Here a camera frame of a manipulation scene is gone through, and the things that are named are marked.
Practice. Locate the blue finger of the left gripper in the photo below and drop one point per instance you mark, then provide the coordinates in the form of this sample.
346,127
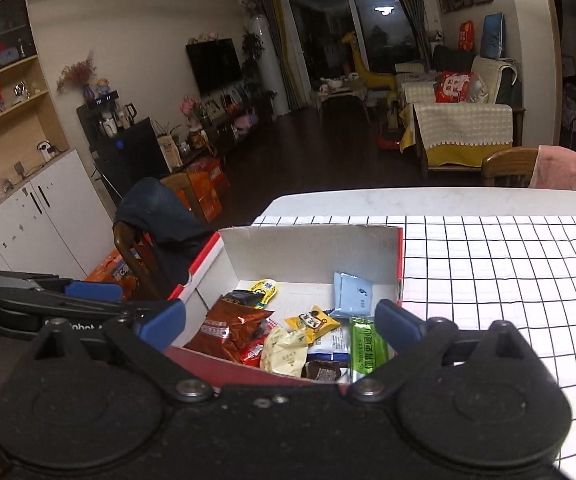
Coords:
110,292

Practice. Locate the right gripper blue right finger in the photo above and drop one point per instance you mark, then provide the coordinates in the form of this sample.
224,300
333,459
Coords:
399,328

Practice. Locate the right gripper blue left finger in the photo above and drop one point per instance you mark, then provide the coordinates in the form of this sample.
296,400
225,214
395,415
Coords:
159,323

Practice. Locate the green snack packet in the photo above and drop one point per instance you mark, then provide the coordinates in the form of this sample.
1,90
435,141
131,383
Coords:
368,349

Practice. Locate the light blue snack packet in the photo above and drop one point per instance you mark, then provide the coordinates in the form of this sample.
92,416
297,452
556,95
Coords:
352,296

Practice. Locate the dark red foil snack packet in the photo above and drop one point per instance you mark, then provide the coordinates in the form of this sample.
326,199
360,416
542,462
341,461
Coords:
227,330

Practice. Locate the cream yellow snack packet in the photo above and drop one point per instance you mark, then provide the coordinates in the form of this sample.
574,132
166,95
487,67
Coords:
284,353

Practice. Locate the black sesame snack packet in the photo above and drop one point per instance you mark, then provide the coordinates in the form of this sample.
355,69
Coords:
248,298

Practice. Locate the blue white snack packet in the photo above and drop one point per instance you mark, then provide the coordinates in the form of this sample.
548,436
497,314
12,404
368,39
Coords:
334,346

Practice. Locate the red candy wrapper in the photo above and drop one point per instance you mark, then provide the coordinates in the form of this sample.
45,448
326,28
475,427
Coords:
251,354

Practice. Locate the chair with dark jacket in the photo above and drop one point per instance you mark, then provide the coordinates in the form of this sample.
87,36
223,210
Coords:
158,234

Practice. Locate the white wooden cabinet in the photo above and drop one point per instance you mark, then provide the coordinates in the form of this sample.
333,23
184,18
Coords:
51,217

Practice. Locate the red white cardboard box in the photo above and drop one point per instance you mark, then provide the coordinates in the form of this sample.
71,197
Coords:
302,260

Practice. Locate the small yellow candy packet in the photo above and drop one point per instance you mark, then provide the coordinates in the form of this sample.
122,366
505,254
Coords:
263,291

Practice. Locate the black water dispenser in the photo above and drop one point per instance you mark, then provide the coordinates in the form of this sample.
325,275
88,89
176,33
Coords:
124,147

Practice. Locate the white checkered tablecloth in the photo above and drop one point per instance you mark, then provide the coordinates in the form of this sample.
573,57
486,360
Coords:
476,270

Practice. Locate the orange gift boxes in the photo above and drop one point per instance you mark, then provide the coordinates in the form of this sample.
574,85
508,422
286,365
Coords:
206,187

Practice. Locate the wooden chair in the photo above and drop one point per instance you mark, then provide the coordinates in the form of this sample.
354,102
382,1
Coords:
510,168

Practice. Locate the sofa with cream cover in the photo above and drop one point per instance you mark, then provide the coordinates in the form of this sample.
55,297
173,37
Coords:
460,134

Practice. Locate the pink towel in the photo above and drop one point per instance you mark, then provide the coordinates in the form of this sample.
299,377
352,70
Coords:
554,169

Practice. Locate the red cushion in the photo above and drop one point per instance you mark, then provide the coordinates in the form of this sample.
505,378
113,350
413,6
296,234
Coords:
453,87

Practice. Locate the black television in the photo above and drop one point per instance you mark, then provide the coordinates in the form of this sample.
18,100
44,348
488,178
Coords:
214,65

